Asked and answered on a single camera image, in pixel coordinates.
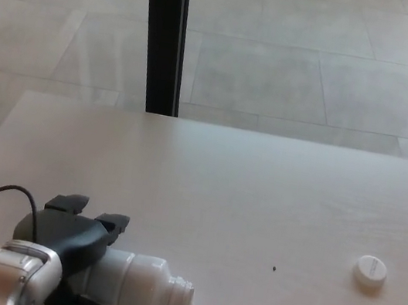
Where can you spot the white plastic bottle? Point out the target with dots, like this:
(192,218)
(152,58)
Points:
(136,278)

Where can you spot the white screw cap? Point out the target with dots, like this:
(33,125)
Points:
(370,269)

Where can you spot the black vertical pole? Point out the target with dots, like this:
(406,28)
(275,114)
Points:
(164,36)

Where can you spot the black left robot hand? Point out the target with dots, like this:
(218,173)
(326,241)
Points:
(68,235)

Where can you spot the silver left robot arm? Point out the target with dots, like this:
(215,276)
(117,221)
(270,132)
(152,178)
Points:
(7,276)

